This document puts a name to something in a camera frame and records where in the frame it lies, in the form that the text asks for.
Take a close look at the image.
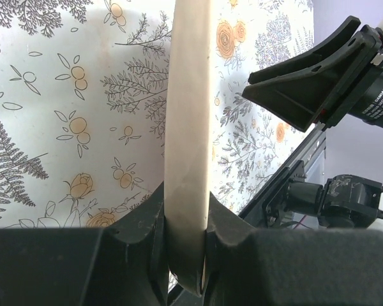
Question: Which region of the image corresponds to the pink bottom plate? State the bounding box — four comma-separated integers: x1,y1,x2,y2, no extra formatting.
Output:
164,1,214,296

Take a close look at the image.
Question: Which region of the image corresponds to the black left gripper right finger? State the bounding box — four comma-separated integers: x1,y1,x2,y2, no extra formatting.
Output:
204,196,383,305

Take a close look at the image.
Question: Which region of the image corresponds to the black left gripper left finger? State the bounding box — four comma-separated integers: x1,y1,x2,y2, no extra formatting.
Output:
0,187,169,305

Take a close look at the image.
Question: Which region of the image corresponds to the floral tablecloth mat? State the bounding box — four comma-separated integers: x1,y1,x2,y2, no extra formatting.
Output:
0,1,313,228

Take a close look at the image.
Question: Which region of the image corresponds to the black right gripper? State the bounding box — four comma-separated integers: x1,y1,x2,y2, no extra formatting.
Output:
242,16,383,132

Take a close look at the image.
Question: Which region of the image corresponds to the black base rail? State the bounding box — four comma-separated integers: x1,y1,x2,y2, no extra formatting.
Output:
238,129,326,228

